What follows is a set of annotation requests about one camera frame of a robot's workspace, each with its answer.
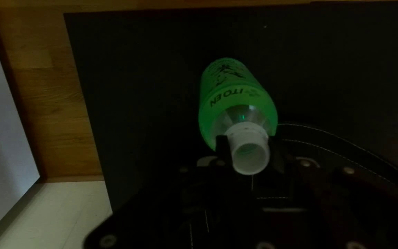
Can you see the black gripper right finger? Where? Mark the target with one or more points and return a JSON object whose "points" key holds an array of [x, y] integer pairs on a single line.
{"points": [[318, 198]]}

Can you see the white refrigerator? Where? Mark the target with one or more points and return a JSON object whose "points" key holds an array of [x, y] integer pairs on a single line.
{"points": [[0, 129]]}

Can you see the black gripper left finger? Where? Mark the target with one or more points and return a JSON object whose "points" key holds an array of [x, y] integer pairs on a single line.
{"points": [[185, 194]]}

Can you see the green plastic bottle white cap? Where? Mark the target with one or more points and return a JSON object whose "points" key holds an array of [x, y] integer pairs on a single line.
{"points": [[235, 105]]}

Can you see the black floor mat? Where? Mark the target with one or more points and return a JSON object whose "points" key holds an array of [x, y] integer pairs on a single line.
{"points": [[138, 91]]}

